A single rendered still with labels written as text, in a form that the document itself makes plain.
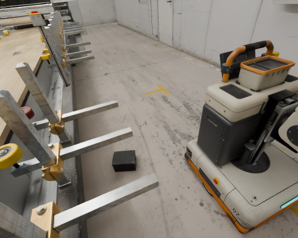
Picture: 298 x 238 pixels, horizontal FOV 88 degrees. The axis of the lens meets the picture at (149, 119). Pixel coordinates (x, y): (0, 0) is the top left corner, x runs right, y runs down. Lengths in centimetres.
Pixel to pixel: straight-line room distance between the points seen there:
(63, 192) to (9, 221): 35
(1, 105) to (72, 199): 39
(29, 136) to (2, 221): 24
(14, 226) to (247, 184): 113
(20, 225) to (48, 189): 47
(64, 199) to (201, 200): 100
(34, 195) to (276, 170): 139
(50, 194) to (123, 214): 66
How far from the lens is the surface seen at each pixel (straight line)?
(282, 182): 133
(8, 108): 51
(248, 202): 116
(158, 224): 132
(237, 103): 87
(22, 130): 54
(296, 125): 93
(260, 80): 97
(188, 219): 133
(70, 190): 72
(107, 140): 64
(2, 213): 38
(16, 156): 66
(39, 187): 91
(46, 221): 51
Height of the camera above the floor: 126
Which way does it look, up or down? 39 degrees down
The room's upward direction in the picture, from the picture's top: 6 degrees counter-clockwise
